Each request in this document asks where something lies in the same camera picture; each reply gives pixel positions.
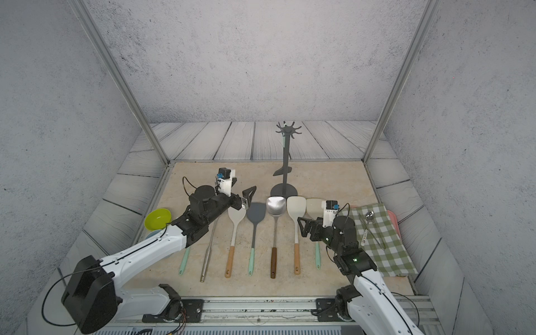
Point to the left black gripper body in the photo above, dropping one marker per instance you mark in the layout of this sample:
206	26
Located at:
232	202

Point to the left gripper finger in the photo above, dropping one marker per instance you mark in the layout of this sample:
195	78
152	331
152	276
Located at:
249	192
245	203

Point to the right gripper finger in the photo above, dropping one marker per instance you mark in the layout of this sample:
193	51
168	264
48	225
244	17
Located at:
303	221
305	231

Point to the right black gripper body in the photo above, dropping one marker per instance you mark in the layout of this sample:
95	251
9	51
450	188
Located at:
321	233

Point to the grey spatula mint handle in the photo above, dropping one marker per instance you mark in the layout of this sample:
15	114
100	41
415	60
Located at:
255	214

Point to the utensil light wood handle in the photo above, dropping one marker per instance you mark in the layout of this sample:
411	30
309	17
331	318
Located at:
296	207

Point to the cream spatula light wood handle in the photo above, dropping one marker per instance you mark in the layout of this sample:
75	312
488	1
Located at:
236	216

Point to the cream utensil mint handle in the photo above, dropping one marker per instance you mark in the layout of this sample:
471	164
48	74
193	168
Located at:
315	209

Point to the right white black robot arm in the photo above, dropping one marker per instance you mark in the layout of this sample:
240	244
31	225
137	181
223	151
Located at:
366	300

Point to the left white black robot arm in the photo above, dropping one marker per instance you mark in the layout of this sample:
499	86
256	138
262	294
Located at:
95	295

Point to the grey utensil rack stand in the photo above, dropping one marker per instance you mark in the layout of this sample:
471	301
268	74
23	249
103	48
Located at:
285	189

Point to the metal spoon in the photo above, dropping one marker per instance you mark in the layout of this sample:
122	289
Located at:
369	218

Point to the green checkered cloth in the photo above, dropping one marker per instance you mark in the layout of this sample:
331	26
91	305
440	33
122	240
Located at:
394	260

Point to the pink plate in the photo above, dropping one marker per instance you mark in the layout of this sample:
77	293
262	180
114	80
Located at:
394	221

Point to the lime green bowl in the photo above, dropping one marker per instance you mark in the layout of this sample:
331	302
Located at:
158	219

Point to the light blue mug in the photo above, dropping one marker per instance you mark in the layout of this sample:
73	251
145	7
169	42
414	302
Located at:
153	233

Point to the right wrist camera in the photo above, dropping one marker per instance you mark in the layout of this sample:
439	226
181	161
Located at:
330	211

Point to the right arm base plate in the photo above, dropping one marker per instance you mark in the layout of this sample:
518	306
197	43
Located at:
328	312

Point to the aluminium mounting rail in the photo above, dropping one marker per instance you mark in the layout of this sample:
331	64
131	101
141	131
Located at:
226	315

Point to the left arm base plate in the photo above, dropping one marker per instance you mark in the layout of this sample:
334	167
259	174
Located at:
184	310

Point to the left aluminium frame post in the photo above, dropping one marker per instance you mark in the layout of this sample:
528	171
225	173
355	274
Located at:
92	31

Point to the aluminium frame post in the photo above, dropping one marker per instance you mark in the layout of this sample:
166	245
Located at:
92	31
414	48

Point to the right aluminium frame post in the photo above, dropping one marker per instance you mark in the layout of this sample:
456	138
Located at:
414	48

